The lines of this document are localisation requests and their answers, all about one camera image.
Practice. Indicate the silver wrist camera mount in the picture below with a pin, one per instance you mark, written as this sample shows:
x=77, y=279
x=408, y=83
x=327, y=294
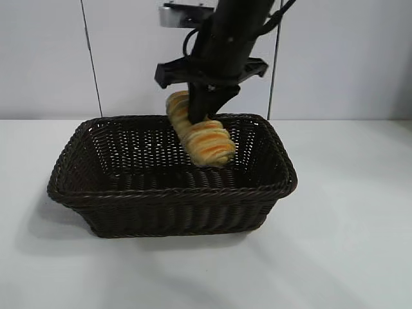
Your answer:
x=180, y=14

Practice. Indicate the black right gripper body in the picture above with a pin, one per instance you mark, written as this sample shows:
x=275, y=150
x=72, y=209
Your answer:
x=222, y=64

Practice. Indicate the long striped bread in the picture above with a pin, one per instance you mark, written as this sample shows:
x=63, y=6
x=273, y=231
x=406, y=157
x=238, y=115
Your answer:
x=206, y=145

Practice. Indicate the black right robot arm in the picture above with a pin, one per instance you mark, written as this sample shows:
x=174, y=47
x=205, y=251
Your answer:
x=241, y=19

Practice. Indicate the dark brown woven basket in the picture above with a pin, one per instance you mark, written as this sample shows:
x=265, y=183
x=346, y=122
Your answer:
x=161, y=212

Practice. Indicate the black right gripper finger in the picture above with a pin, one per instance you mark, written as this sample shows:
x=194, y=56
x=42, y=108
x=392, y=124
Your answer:
x=222, y=95
x=199, y=103

